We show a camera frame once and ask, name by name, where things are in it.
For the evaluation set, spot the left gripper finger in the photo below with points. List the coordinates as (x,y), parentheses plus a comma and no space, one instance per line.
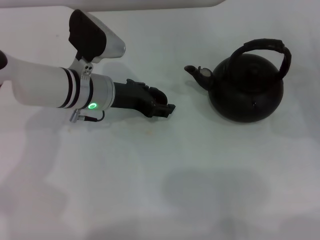
(140,85)
(162,111)

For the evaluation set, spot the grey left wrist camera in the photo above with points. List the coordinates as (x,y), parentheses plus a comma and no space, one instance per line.
(92,37)

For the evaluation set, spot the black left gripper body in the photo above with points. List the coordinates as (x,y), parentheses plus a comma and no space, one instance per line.
(130,98)

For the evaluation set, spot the black teacup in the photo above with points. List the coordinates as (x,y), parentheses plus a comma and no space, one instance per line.
(161,96)

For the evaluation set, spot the black round teapot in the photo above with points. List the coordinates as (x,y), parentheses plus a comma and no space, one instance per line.
(247,95)

